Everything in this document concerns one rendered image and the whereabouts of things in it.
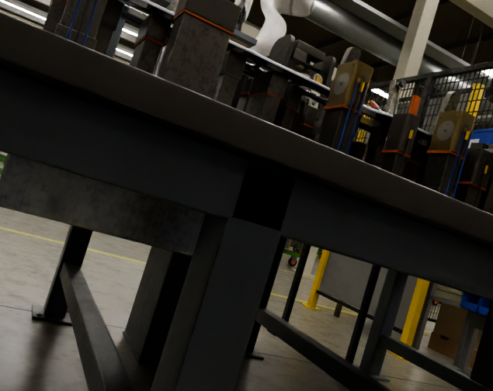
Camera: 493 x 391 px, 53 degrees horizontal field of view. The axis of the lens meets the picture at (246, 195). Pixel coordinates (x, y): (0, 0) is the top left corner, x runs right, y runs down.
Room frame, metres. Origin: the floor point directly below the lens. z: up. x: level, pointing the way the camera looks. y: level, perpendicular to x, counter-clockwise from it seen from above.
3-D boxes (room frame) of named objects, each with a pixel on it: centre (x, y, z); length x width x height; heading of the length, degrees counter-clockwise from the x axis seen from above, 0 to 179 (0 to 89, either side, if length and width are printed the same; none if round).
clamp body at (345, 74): (1.22, -0.18, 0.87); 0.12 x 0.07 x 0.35; 25
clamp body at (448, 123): (1.35, -0.51, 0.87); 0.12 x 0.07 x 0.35; 25
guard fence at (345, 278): (3.97, -1.12, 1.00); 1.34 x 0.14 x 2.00; 24
